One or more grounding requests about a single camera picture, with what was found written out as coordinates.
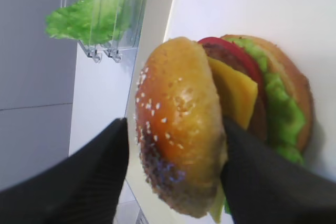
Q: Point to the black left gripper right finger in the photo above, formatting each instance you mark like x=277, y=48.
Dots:
x=263, y=187

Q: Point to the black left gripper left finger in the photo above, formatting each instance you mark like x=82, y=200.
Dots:
x=84, y=188

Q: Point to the bun half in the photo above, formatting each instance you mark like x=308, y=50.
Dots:
x=179, y=127

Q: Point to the lettuce leaf on burger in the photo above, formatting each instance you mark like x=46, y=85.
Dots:
x=283, y=108

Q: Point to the cheese slice on burger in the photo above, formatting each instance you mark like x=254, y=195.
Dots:
x=181, y=133

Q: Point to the green lettuce in container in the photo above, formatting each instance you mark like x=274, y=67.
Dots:
x=90, y=21

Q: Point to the clear lettuce cheese container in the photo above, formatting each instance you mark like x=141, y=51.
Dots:
x=129, y=41

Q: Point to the meat patty on burger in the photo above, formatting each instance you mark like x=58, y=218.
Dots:
x=258, y=122

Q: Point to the tomato slice on burger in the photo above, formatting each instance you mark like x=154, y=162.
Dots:
x=241, y=56

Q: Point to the bottom burger bun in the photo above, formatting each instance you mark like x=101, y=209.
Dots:
x=294, y=77

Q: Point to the white metal tray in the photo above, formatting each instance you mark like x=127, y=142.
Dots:
x=293, y=44

